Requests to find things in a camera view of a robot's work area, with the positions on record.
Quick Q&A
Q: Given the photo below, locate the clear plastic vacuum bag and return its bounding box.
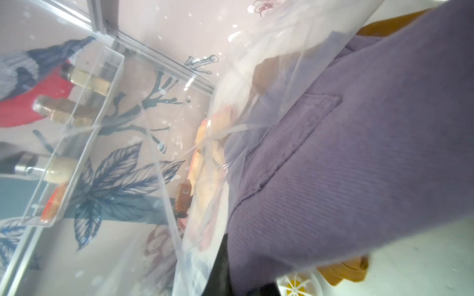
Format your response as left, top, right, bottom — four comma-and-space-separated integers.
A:
1, 1, 381, 296

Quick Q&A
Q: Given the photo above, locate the purple grey garment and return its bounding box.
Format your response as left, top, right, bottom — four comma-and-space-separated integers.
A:
228, 1, 474, 296

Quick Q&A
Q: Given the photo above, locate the brown garment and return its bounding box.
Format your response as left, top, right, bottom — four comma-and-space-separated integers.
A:
317, 255, 370, 286

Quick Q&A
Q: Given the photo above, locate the yellow spice jar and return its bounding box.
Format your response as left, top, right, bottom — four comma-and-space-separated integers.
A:
60, 64, 111, 96

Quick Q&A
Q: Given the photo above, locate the brown spice jar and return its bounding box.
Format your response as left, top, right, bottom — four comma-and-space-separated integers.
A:
32, 96, 99, 127

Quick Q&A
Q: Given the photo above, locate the black lid spice jar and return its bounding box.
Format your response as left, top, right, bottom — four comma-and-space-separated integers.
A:
1, 152, 78, 185

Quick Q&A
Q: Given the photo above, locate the small red packet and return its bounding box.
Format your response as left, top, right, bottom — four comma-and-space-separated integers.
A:
40, 184, 67, 223

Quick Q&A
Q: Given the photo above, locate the clear acrylic spice shelf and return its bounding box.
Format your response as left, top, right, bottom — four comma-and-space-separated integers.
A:
21, 48, 125, 227

